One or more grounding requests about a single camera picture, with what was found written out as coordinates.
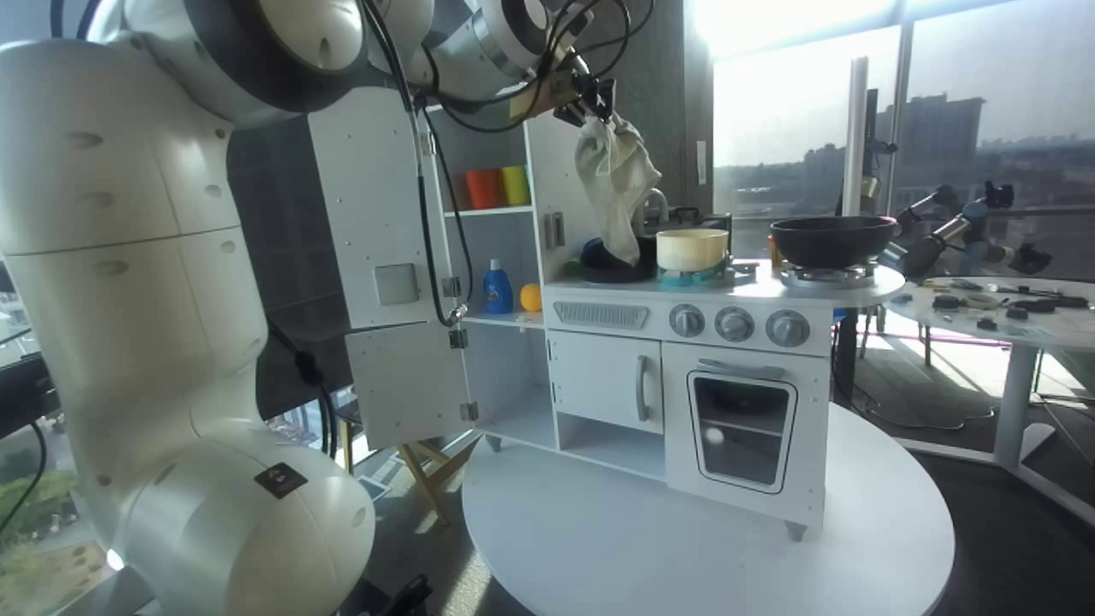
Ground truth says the white towel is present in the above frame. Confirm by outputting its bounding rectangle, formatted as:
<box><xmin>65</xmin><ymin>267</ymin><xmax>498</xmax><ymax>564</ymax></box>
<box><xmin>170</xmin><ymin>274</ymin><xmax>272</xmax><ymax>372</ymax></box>
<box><xmin>576</xmin><ymin>117</ymin><xmax>662</xmax><ymax>264</ymax></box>

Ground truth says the white toy kitchen set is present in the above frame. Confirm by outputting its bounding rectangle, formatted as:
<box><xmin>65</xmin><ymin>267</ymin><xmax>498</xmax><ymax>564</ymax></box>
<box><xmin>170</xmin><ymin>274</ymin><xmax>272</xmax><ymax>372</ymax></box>
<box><xmin>469</xmin><ymin>118</ymin><xmax>901</xmax><ymax>538</ymax></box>

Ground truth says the yellow cup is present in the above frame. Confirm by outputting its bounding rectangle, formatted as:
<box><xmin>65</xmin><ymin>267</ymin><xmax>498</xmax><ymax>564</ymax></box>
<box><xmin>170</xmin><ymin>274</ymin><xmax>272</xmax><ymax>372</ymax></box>
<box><xmin>498</xmin><ymin>164</ymin><xmax>530</xmax><ymax>205</ymax></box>

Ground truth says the cream cylindrical pot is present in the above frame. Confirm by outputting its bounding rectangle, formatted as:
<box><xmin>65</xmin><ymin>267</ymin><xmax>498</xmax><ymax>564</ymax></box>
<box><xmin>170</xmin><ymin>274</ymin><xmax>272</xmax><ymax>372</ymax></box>
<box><xmin>658</xmin><ymin>229</ymin><xmax>729</xmax><ymax>284</ymax></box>

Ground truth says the yellow lemon toy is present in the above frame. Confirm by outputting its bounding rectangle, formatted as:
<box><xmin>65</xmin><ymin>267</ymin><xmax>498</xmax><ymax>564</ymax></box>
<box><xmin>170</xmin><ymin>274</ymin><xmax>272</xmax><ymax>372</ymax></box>
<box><xmin>517</xmin><ymin>284</ymin><xmax>544</xmax><ymax>316</ymax></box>

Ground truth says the orange cup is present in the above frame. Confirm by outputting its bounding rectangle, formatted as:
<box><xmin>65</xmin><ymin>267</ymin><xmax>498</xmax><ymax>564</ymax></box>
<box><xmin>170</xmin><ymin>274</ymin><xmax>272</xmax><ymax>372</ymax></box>
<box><xmin>462</xmin><ymin>166</ymin><xmax>502</xmax><ymax>209</ymax></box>

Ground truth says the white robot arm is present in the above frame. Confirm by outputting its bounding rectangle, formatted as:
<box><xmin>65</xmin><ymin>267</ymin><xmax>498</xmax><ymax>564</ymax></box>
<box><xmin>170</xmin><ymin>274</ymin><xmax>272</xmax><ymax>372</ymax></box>
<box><xmin>0</xmin><ymin>0</ymin><xmax>589</xmax><ymax>616</ymax></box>

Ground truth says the black pan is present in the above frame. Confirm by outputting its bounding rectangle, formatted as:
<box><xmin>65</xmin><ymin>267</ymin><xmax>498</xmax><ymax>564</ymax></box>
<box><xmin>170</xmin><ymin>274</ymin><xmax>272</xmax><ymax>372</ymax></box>
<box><xmin>769</xmin><ymin>217</ymin><xmax>898</xmax><ymax>269</ymax></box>

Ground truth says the blue detergent bottle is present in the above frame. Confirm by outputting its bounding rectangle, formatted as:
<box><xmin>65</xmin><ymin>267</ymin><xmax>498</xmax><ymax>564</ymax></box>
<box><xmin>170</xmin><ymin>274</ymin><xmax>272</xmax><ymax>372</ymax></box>
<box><xmin>484</xmin><ymin>261</ymin><xmax>513</xmax><ymax>316</ymax></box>

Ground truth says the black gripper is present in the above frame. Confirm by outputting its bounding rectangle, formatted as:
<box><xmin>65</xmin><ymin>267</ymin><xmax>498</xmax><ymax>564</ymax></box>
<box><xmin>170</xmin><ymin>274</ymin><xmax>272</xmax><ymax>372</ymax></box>
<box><xmin>530</xmin><ymin>65</ymin><xmax>615</xmax><ymax>126</ymax></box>

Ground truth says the round white table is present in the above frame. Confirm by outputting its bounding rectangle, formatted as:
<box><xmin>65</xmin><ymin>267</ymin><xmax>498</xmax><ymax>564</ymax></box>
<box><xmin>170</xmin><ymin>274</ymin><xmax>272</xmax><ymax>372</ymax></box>
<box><xmin>462</xmin><ymin>409</ymin><xmax>955</xmax><ymax>616</ymax></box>

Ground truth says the white side table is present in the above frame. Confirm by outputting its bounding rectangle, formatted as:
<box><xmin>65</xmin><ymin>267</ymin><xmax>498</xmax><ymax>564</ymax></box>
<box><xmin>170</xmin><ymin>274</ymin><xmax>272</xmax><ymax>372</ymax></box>
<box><xmin>887</xmin><ymin>276</ymin><xmax>1095</xmax><ymax>473</ymax></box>

